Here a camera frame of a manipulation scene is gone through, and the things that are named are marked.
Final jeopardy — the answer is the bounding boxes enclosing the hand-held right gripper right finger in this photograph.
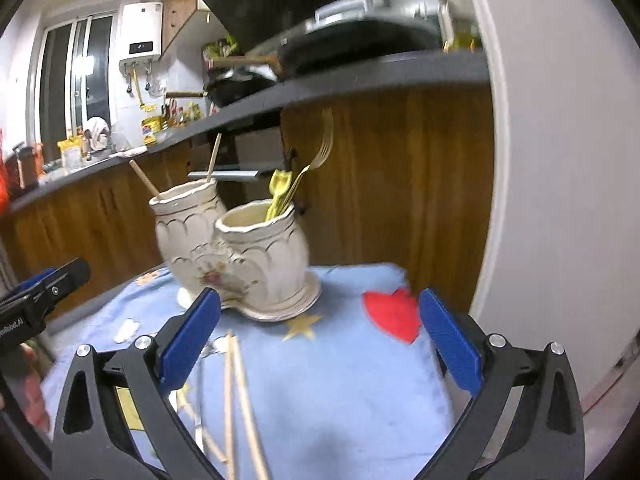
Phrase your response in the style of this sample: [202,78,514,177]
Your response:
[415,287,586,480]

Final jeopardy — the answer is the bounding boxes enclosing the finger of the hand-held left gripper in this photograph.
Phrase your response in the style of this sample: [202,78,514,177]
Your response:
[0,267,57,303]
[30,258,92,318]

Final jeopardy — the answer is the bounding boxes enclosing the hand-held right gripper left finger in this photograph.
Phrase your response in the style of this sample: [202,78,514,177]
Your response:
[50,287,231,480]

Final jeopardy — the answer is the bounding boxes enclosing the silver fork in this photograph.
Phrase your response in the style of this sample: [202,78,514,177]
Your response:
[196,337,227,433]

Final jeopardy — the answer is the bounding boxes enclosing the wooden chopstick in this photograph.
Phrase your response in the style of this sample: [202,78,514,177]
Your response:
[205,132,223,184]
[222,330,237,480]
[229,335,273,480]
[129,159,162,200]

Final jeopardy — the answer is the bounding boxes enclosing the cream ceramic utensil holder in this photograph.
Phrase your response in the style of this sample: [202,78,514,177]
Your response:
[148,178,310,311]

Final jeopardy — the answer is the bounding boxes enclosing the yellow spoon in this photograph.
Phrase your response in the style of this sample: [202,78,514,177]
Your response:
[265,169,297,222]

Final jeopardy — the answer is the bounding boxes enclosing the gold fork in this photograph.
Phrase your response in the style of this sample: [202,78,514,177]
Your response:
[282,108,335,211]

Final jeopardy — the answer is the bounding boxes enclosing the person's left hand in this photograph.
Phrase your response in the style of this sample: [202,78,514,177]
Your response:
[21,350,52,433]

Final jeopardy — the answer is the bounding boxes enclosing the red plastic bag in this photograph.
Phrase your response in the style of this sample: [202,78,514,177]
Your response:
[0,130,11,206]

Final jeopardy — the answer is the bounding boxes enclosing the brown electric cooker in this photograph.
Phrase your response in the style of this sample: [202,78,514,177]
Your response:
[12,142,43,188]

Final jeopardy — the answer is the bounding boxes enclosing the cream ceramic holder tray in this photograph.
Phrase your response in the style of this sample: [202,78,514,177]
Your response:
[177,267,322,322]

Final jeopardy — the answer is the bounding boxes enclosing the yellow snack packet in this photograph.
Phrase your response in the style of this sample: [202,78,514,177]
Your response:
[57,137,83,171]

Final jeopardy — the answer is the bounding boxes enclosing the blue printed cloth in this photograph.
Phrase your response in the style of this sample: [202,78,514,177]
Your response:
[40,262,456,480]

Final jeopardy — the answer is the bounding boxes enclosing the white cloth bundle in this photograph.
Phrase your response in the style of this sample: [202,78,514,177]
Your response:
[82,116,111,151]

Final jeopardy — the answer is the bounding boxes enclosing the wooden base cabinets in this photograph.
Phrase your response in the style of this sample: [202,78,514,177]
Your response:
[0,87,496,311]

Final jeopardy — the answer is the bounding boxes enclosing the yellow oil bottle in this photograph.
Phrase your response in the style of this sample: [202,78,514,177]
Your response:
[141,115,166,145]

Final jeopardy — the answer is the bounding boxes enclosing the kitchen window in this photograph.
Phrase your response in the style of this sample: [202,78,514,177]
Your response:
[35,10,121,148]

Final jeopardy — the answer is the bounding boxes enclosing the row of condiment bottles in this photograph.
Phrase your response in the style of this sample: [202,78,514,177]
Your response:
[162,100,206,128]

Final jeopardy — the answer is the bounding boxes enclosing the stainless steel oven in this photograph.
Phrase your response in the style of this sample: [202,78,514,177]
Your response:
[187,127,286,181]

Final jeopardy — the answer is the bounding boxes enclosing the white water heater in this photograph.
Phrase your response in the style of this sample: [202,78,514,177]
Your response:
[118,2,165,66]

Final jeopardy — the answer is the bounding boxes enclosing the pile of green packets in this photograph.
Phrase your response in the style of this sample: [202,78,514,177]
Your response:
[202,35,241,61]

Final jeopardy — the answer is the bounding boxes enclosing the grey kitchen countertop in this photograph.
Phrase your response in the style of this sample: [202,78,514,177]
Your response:
[0,50,491,216]

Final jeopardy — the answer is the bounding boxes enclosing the oil dispenser bottle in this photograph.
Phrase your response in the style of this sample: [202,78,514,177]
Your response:
[437,0,483,53]

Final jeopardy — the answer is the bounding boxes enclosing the black frying pan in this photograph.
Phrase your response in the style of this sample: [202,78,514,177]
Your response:
[280,0,443,73]

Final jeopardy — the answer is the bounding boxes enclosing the yellow gas hose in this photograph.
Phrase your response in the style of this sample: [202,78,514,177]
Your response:
[131,67,148,111]

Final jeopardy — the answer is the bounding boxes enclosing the black wok with wooden handle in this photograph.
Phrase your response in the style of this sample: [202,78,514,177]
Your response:
[165,67,278,108]

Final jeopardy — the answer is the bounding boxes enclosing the frying pan with wooden handle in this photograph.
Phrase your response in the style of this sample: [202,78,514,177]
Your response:
[210,40,321,78]

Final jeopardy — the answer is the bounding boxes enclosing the wooden wall cabinet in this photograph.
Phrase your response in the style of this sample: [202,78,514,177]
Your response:
[160,0,221,58]

